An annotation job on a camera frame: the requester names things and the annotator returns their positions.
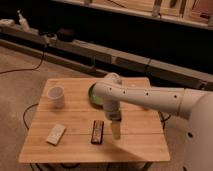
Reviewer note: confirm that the white sponge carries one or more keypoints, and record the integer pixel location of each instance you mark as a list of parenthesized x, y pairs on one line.
[(56, 134)]

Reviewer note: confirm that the white spray bottle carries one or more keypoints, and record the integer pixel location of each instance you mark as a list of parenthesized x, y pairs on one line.
[(23, 22)]

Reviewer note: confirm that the black device on ledge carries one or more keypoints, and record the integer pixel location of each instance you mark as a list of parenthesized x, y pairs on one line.
[(66, 35)]

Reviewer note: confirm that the long wooden ledge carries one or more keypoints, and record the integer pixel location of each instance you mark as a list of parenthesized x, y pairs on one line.
[(173, 73)]

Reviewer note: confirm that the dark brown rectangular box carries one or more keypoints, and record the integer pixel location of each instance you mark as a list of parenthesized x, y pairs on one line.
[(97, 132)]

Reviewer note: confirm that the green bowl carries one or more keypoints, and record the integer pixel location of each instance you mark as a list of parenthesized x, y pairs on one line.
[(93, 98)]

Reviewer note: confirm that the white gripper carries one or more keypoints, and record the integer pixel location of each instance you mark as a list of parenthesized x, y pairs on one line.
[(115, 126)]

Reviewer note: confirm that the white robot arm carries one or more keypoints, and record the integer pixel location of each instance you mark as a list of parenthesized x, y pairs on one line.
[(192, 104)]

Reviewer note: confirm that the small wooden table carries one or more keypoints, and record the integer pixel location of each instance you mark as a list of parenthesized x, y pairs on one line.
[(142, 138)]

